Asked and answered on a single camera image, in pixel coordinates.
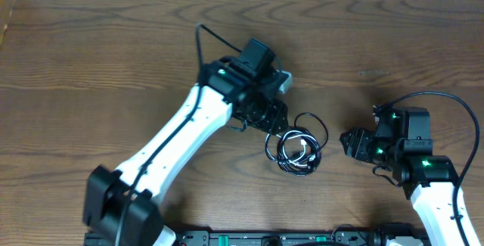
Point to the cardboard box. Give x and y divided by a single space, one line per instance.
6 8

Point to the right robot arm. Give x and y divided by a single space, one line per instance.
401 144

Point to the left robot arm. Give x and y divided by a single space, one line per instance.
122 205

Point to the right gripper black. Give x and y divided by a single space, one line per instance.
358 145

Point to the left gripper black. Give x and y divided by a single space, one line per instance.
262 113

